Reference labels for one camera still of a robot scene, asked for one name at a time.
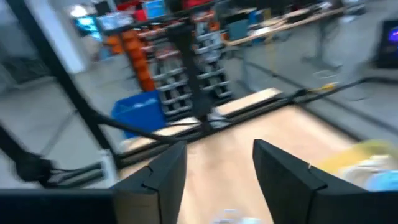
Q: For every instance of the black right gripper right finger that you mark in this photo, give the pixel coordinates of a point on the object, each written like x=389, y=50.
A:
x=289, y=186

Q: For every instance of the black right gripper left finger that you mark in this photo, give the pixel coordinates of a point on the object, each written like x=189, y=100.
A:
x=155, y=193

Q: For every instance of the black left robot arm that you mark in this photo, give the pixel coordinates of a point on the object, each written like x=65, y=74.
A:
x=189, y=62

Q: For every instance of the yellow plastic bin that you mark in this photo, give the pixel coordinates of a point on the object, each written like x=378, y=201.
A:
x=351, y=152

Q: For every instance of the blue plastic bin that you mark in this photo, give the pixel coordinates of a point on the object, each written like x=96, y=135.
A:
x=140, y=115

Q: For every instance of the shelf rack with orange bins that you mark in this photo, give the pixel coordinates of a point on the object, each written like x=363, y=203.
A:
x=168, y=90

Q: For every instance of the wooden workbench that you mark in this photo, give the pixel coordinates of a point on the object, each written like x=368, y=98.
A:
x=280, y=26

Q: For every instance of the black monitor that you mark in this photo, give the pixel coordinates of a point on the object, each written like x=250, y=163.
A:
x=388, y=43

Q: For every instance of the black aluminium table frame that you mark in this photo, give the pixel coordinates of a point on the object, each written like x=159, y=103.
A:
x=60, y=73

